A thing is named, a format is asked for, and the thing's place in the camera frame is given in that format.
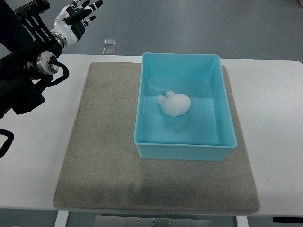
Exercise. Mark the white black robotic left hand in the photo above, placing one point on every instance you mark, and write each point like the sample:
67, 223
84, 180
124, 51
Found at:
72, 21

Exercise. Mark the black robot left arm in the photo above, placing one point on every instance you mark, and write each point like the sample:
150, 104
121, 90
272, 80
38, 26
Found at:
32, 65

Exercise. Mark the blue plastic box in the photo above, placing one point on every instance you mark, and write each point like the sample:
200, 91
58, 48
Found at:
206, 131

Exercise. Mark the grey felt mat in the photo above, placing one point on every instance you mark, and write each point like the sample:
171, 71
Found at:
102, 170

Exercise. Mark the left white table leg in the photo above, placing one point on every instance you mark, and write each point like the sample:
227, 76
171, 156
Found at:
61, 219

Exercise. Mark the white table leg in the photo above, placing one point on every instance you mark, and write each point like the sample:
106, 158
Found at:
242, 221
61, 219

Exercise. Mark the right white table leg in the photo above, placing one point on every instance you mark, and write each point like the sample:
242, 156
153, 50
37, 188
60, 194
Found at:
242, 221

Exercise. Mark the black table control panel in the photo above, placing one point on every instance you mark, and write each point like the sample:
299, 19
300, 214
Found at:
296, 220

